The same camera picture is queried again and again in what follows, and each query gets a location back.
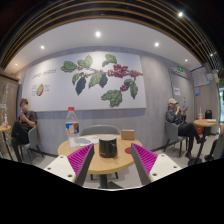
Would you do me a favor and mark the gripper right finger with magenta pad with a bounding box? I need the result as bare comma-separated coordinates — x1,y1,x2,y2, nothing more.
131,143,181,186

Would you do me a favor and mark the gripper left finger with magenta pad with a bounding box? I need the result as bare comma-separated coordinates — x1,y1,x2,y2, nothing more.
45,144,94,186

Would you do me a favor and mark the clear plastic water bottle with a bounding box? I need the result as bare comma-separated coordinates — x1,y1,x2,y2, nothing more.
65,107,80,148

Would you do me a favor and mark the round wooden table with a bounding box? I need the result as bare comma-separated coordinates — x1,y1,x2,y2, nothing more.
58,134,141,189
188,119,217,166
0,125,14,161

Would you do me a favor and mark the red round coaster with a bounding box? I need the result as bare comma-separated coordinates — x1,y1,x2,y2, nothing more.
125,147,131,154

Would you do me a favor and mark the black mug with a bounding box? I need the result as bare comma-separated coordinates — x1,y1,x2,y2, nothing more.
99,135,117,158

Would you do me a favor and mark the small brown cardboard box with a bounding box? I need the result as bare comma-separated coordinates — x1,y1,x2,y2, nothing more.
121,130,135,140

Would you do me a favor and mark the grey chair at right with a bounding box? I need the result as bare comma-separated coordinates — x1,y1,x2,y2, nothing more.
164,121,188,149

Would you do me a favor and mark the grey chair behind table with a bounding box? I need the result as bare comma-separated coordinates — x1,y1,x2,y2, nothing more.
80,125,120,136

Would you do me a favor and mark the grey chair at left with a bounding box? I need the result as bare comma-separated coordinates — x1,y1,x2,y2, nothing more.
19,127,44,157

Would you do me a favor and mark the seated person with white cap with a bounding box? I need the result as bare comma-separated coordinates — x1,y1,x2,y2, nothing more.
166,98,202,160

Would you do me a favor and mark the seated person in black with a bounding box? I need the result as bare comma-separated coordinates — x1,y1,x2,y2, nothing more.
11,98,37,162

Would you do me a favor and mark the round wooden table right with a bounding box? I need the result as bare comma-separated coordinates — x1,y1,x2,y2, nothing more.
188,119,217,166

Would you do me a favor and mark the black trash bin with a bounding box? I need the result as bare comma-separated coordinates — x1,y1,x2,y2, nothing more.
205,110,212,136

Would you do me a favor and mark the round wooden table left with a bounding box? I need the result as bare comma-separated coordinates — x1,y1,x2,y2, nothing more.
0,125,14,161

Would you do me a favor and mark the white notice board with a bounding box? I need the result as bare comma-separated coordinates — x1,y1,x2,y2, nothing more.
191,66,209,87

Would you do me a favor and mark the coffee plant wall mural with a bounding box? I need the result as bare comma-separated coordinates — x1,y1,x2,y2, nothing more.
22,51,146,112

